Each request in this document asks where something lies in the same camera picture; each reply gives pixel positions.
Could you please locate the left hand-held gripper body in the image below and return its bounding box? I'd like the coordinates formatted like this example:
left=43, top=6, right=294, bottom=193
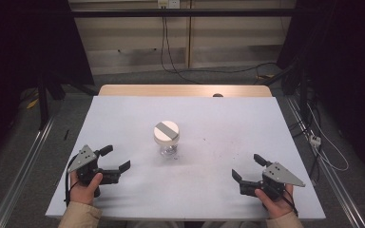
left=67, top=144, right=122, bottom=198

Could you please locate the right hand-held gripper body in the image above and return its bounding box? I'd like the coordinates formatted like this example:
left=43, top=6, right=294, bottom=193
left=239, top=161, right=306, bottom=202

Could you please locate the clear glass jar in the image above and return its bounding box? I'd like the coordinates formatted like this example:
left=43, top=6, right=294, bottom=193
left=160, top=143, right=180, bottom=159

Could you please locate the person's right hand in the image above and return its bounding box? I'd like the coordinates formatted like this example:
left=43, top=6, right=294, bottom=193
left=254, top=183, right=296, bottom=220

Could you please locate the person's left hand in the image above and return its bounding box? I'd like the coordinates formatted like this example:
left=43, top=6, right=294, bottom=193
left=69, top=172, right=104, bottom=207

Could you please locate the white board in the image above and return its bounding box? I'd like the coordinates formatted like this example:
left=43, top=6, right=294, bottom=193
left=45, top=95, right=327, bottom=221

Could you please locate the white power strip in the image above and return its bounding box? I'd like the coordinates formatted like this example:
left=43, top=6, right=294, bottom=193
left=309, top=134, right=322, bottom=148

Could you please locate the black metal stand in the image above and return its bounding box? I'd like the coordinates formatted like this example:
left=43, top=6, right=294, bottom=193
left=37, top=72, right=99, bottom=131

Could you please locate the wooden table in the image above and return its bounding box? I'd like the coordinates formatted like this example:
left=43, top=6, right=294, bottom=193
left=98, top=84, right=273, bottom=98

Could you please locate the black curtain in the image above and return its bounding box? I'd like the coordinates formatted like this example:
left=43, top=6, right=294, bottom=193
left=277, top=0, right=365, bottom=184
left=0, top=0, right=94, bottom=165

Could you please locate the black cable bundle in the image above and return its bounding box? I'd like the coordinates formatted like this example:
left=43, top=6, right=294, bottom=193
left=289, top=94, right=322, bottom=180

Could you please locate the aluminium floor rail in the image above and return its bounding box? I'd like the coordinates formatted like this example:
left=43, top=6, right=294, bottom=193
left=0, top=115, right=56, bottom=228
left=286, top=96, right=365, bottom=228

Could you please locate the white cable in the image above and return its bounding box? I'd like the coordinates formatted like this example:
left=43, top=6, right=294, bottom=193
left=307, top=103, right=350, bottom=173

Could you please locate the black wall cable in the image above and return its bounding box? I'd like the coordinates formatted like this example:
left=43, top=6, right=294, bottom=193
left=160, top=15, right=202, bottom=85
left=164, top=15, right=279, bottom=74

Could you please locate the white wall socket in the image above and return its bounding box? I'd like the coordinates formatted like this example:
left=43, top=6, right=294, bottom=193
left=157, top=0, right=181, bottom=10

